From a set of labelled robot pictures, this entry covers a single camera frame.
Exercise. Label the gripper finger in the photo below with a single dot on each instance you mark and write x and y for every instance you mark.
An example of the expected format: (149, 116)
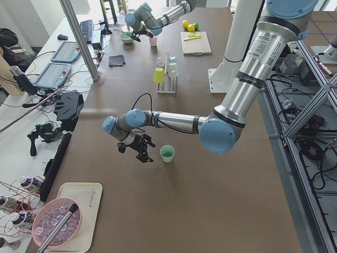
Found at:
(148, 140)
(143, 157)
(127, 35)
(135, 37)

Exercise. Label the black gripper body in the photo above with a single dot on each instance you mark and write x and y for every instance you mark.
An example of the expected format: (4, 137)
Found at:
(142, 32)
(136, 143)

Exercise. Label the pink cup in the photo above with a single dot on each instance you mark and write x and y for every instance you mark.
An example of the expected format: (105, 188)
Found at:
(153, 41)

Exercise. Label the mint green cup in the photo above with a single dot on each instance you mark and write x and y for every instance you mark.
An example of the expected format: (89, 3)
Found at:
(167, 153)

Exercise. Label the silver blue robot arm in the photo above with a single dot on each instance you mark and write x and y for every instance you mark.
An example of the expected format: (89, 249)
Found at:
(281, 22)
(143, 22)

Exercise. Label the light blue cup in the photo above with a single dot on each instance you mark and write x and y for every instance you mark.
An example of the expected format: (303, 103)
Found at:
(172, 59)

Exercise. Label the cream white cup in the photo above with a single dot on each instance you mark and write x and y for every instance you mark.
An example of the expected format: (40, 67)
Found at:
(173, 69)

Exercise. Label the yellow cup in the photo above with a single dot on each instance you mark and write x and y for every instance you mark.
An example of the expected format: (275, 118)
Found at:
(159, 75)

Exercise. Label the white cup holder rack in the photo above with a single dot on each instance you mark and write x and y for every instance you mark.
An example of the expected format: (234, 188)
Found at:
(169, 85)

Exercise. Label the green bowl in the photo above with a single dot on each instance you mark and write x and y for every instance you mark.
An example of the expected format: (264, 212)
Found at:
(126, 40)

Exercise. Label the grey folded cloth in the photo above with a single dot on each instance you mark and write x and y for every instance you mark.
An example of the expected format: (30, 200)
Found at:
(116, 60)

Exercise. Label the wooden mug tree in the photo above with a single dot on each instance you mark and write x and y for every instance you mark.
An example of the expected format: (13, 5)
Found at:
(123, 10)

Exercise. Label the black power box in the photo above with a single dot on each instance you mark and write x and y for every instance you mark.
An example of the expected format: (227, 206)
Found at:
(96, 40)

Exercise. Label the yellow lemon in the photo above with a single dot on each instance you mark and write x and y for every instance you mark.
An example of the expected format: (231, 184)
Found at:
(191, 28)
(185, 24)

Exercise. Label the black keyboard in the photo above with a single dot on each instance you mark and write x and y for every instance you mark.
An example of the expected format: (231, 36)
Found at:
(87, 27)

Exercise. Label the wooden cutting board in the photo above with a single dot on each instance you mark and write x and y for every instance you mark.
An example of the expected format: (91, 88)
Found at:
(195, 47)

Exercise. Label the cream plastic tray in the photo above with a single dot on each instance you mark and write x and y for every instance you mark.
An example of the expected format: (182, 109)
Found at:
(88, 196)

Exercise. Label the far blue teach pendant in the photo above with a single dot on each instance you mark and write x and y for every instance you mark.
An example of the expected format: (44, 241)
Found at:
(67, 52)

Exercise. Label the blue teach pendant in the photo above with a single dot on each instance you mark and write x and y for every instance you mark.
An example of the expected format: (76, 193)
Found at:
(53, 76)
(67, 52)

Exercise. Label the black computer mouse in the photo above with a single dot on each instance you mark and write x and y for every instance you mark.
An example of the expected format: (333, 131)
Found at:
(62, 37)

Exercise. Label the black plastic fixture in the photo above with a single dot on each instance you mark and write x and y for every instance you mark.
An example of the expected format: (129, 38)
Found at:
(67, 110)

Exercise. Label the metal muddler stick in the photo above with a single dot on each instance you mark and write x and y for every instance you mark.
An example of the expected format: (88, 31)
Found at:
(61, 224)

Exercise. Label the near blue teach pendant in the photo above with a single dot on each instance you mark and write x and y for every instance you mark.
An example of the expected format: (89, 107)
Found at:
(53, 76)

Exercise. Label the long black bar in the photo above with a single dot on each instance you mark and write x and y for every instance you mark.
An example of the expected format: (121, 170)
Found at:
(52, 168)

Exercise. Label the pink bowl with ice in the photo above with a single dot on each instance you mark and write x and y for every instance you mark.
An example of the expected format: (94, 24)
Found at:
(49, 217)

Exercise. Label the black metal thermos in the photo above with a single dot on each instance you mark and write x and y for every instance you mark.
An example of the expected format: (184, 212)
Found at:
(23, 82)

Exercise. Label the small bottle purple label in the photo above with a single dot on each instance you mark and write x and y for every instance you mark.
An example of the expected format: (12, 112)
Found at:
(30, 183)

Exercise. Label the aluminium frame post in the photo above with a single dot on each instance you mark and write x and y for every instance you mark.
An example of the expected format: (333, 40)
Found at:
(75, 27)

